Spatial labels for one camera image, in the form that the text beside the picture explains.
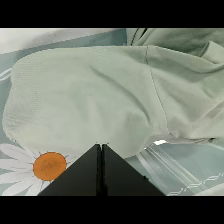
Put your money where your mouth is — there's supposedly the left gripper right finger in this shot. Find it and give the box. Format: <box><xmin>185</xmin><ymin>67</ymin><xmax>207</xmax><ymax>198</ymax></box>
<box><xmin>101</xmin><ymin>143</ymin><xmax>166</xmax><ymax>197</ymax></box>

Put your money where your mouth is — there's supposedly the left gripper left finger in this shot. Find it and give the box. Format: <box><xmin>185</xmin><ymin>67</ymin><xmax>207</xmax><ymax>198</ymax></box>
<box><xmin>37</xmin><ymin>143</ymin><xmax>102</xmax><ymax>197</ymax></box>

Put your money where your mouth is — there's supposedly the pale green shirt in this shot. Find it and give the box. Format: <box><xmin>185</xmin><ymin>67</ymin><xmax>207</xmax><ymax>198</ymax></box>
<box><xmin>1</xmin><ymin>28</ymin><xmax>224</xmax><ymax>160</ymax></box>

